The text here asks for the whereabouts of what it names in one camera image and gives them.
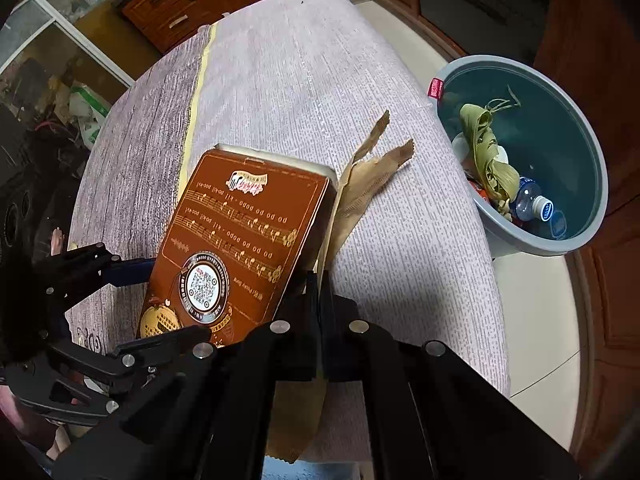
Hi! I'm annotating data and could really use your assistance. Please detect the green wrapping leaves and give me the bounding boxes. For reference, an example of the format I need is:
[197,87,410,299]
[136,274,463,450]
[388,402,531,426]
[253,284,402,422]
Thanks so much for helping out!
[459,85,522,221]

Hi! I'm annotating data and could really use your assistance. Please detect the red soda can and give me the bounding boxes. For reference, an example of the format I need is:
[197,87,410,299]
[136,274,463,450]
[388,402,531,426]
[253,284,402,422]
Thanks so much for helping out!
[465,172,493,203]

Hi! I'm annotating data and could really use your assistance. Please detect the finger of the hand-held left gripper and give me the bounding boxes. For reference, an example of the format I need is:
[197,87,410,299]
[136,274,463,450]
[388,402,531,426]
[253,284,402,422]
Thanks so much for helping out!
[49,326,212,395]
[44,242,161,312]

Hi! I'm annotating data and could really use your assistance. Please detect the clear bottle with blue label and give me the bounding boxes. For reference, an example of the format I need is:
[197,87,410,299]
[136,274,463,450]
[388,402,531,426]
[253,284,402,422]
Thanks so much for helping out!
[514,176,568,240]

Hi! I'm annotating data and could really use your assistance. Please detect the brown printed cardboard box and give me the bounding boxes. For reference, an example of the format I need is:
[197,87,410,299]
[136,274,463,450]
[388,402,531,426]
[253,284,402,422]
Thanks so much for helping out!
[136,143,337,350]

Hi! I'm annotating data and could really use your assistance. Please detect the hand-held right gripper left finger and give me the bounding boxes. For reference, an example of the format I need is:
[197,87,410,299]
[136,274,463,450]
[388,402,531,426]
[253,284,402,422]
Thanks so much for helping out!
[52,270,321,480]

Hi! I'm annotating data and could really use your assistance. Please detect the glass sliding door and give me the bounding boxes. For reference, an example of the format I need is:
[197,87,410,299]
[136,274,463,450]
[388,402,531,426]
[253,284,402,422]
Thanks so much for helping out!
[0,0,136,91]

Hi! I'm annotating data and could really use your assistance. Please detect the torn brown paper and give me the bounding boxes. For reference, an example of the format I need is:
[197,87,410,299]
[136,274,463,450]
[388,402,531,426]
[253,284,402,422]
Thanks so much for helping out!
[265,110,416,463]

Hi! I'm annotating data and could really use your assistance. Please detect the green and white sack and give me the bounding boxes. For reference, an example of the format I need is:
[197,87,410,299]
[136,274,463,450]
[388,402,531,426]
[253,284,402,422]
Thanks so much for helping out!
[67,84,112,148]

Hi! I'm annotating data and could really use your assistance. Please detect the teal trash bin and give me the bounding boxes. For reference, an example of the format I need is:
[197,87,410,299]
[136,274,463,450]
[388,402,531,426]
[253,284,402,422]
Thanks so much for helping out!
[427,55,609,258]

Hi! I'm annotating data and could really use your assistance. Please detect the grey and white tablecloth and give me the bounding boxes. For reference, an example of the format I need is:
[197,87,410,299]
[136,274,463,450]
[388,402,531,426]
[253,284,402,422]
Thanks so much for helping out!
[65,0,511,461]

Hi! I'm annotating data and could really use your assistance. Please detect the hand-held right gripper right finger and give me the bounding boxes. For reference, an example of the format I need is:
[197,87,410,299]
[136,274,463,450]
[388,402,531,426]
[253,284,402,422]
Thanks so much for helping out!
[320,270,581,480]

